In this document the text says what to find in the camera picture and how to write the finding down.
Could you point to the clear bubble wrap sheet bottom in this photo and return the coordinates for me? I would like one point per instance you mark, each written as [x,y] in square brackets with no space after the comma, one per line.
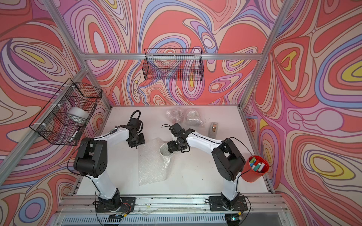
[152,166]

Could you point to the black wire basket back wall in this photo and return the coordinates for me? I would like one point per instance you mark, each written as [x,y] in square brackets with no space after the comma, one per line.
[173,64]

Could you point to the black wire basket left wall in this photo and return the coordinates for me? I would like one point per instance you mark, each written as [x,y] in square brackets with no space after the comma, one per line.
[68,117]

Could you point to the grey tape dispenser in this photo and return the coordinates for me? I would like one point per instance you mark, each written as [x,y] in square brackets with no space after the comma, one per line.
[213,130]

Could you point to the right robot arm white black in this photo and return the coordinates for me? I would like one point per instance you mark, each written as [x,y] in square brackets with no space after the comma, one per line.
[228,159]

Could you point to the marker in wire basket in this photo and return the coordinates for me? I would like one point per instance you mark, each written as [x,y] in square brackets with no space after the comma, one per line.
[76,136]

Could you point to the white ceramic mug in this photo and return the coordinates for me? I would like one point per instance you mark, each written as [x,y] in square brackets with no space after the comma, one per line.
[164,150]

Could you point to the aluminium front rail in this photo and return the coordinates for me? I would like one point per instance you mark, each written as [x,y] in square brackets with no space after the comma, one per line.
[172,204]

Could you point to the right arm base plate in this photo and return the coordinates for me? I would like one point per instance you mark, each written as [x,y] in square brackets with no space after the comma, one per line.
[221,203]

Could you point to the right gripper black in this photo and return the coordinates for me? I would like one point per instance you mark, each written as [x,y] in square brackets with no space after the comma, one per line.
[171,147]

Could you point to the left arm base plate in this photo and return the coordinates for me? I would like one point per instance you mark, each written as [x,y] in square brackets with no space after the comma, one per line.
[125,205]

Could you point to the red cup of markers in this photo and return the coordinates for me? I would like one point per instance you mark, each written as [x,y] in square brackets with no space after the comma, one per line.
[256,166]

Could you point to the black wire basket wall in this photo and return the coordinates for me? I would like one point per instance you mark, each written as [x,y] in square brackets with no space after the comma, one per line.
[68,117]
[173,64]

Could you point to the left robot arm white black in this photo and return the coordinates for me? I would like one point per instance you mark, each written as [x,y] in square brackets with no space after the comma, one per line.
[91,159]

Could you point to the white tape roll in basket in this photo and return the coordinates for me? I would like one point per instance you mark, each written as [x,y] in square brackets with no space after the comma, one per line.
[77,114]

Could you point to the clear bubble wrap sheet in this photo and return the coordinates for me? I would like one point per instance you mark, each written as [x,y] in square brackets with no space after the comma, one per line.
[193,118]
[176,115]
[152,166]

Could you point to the clear bubble wrap sheet top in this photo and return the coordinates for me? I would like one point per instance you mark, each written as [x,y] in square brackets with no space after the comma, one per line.
[193,118]

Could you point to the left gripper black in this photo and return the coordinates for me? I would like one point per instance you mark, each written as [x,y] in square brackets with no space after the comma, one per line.
[142,141]

